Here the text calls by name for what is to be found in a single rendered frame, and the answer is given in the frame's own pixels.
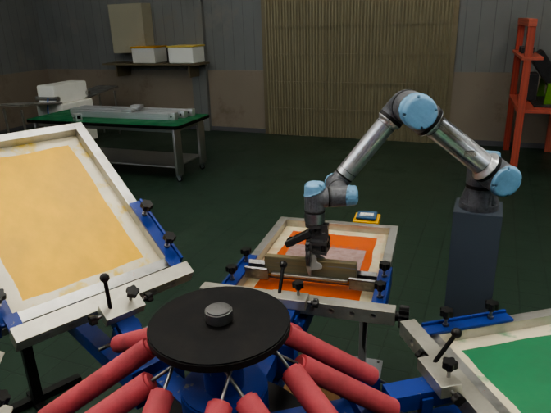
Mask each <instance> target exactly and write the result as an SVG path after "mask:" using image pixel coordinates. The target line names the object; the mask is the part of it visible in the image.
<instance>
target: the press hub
mask: <svg viewBox="0 0 551 413"><path fill-rule="evenodd" d="M289 332H290V315H289V311H288V310H287V308H286V307H285V305H284V304H283V303H282V302H281V301H279V300H278V299H277V298H275V297H273V296H272V295H270V294H268V293H265V292H263V291H260V290H256V289H253V288H245V287H236V286H223V287H213V288H204V289H199V290H196V291H193V292H190V293H186V294H184V295H181V296H179V297H177V298H175V299H173V300H171V301H170V302H168V303H167V304H165V305H164V306H162V307H161V308H160V309H159V310H158V311H157V312H156V313H155V314H154V315H153V317H152V318H151V320H150V321H149V323H148V327H147V339H148V345H149V348H150V350H151V351H152V353H153V354H154V355H155V356H156V357H157V358H158V359H159V360H160V361H162V362H164V363H166V364H168V365H170V366H172V367H175V368H177V369H180V370H186V371H190V373H189V374H188V375H187V376H186V378H185V379H184V381H183V383H182V385H181V388H180V396H181V404H182V405H181V404H180V403H179V402H177V401H176V400H175V399H174V401H173V403H172V406H171V409H170V412H169V413H204V412H205V409H206V406H207V402H208V401H211V400H212V399H213V398H217V399H221V394H222V391H223V388H224V385H225V380H226V375H225V373H224V372H228V371H232V374H231V377H232V378H233V379H234V381H235V382H236V383H237V385H238V386H239V388H240V389H241V391H242V392H243V394H244V395H246V394H247V393H250V392H252V393H257V395H258V396H259V397H260V398H261V399H262V401H263V403H264V404H265V406H266V407H267V409H268V410H269V412H273V411H282V410H286V409H290V408H295V407H300V406H302V405H301V404H300V403H299V401H298V400H297V398H296V397H295V396H294V395H293V394H292V393H290V392H289V391H287V390H286V389H284V388H282V387H281V386H279V385H276V384H274V383H271V382H268V381H267V378H266V375H265V374H264V372H263V371H262V370H261V369H260V368H259V367H258V366H256V365H255V364H257V363H258V362H260V361H263V360H265V359H266V358H267V357H269V356H271V355H272V354H274V353H275V352H276V351H278V350H279V349H280V348H281V347H282V346H283V344H284V343H285V341H286V340H287V338H288V336H289ZM240 398H241V396H240V395H239V394H238V392H237V391H236V390H235V388H234V386H233V385H232V383H231V382H229V385H228V388H227V391H226V394H225V399H224V401H226V402H228V403H229V404H230V406H231V407H232V408H233V410H232V413H238V411H237V410H236V409H235V408H236V407H237V405H236V403H237V401H238V400H239V399H240Z"/></svg>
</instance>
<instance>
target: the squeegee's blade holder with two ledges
mask: <svg viewBox="0 0 551 413"><path fill-rule="evenodd" d="M271 275H275V276H280V272H273V271H272V272H271ZM284 277H291V278H299V279H314V280H322V281H330V282H338V283H346V284H347V283H348V280H347V279H337V278H329V277H321V276H312V277H310V276H309V275H297V274H289V273H284Z"/></svg>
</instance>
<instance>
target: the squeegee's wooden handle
mask: <svg viewBox="0 0 551 413"><path fill-rule="evenodd" d="M316 260H317V262H319V263H321V264H322V268H321V269H320V270H312V276H321V277H329V278H337V279H347V280H348V282H349V278H357V262H356V261H342V260H333V259H324V258H317V259H316ZM264 261H265V268H267V269H268V272H269V274H271V272H272V271H273V272H280V270H281V268H280V262H281V261H286V262H287V264H288V265H287V267H286V268H285V271H284V273H289V274H297V275H309V274H308V272H307V267H306V260H305V256H289V255H280V254H270V253H267V254H266V255H265V256H264Z"/></svg>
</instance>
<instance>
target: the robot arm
mask: <svg viewBox="0 0 551 413"><path fill-rule="evenodd" d="M403 124H405V125H406V126H407V127H409V128H410V129H411V130H413V131H414V132H415V133H417V134H418V135H419V136H427V137H429V138H430V139H432V140H433V141H434V142H435V143H437V144H438V145H439V146H441V147H442V148H443V149H444V150H445V151H446V152H448V153H449V154H450V155H452V156H453V157H454V158H456V159H457V160H458V161H460V162H461V163H462V164H463V165H464V166H465V167H467V176H466V184H465V188H464V190H463V192H462V196H461V197H460V199H459V204H458V205H459V207H460V208H462V209H463V210H465V211H470V212H475V213H492V212H496V211H498V210H499V198H498V196H499V197H506V196H509V195H512V194H513V193H515V192H516V191H517V190H518V188H519V187H520V185H521V172H520V171H519V169H518V168H516V167H515V166H511V165H510V164H509V163H507V162H506V161H505V160H504V159H503V158H502V157H501V156H500V155H501V153H500V152H498V151H489V150H485V149H484V148H482V147H481V146H480V145H478V144H477V143H476V142H474V141H473V140H472V139H471V138H469V137H468V136H467V135H466V134H464V133H463V132H462V131H461V130H460V129H459V128H458V127H456V126H455V125H454V124H452V123H451V122H450V121H449V120H447V119H446V118H445V117H444V112H443V110H442V109H441V108H440V107H439V106H437V105H436V104H435V102H434V100H433V99H432V98H431V97H429V96H428V95H426V94H424V93H419V92H416V91H415V90H412V89H404V90H401V91H399V92H397V93H396V94H395V95H394V96H393V97H392V98H391V99H390V100H389V101H388V102H387V103H386V104H385V106H384V107H383V108H382V109H381V111H380V112H379V118H378V119H377V120H376V122H375V123H374V124H373V125H372V126H371V128H370V129H369V130H368V131H367V132H366V133H365V135H364V136H363V137H362V138H361V140H360V141H359V142H358V143H357V145H356V146H355V147H354V148H353V150H352V151H351V152H350V153H349V154H348V155H347V157H346V158H345V159H344V160H343V162H342V163H341V164H340V165H339V167H338V168H337V169H336V171H335V172H334V173H331V174H329V175H327V176H326V179H325V183H324V182H322V181H316V180H313V181H309V182H306V183H305V185H304V195H303V196H304V221H305V227H306V228H307V229H306V230H304V231H303V232H301V233H299V234H295V235H294V236H292V237H288V238H287V239H286V241H285V246H286V247H292V246H294V245H295V244H297V243H300V242H302V241H303V240H305V239H306V242H305V252H306V253H305V260H306V267H307V272H308V274H309V276H310V277H312V270H320V269H321V268H322V264H321V263H319V262H317V260H316V259H317V258H324V257H323V256H326V254H327V252H328V251H329V250H330V235H329V226H330V223H328V222H325V207H348V206H355V205H357V202H358V190H357V186H355V185H349V184H350V183H351V182H352V181H353V179H354V178H355V177H356V176H357V174H358V173H359V172H360V171H361V169H362V168H363V167H364V166H365V164H366V163H368V162H369V160H370V159H371V158H372V157H373V155H374V154H375V153H376V152H377V150H378V149H379V148H380V147H381V145H382V144H383V143H384V142H385V140H386V139H387V138H388V137H389V136H390V135H391V134H392V133H393V132H394V130H395V129H399V128H400V127H401V126H402V125H403ZM324 259H325V258H324Z"/></svg>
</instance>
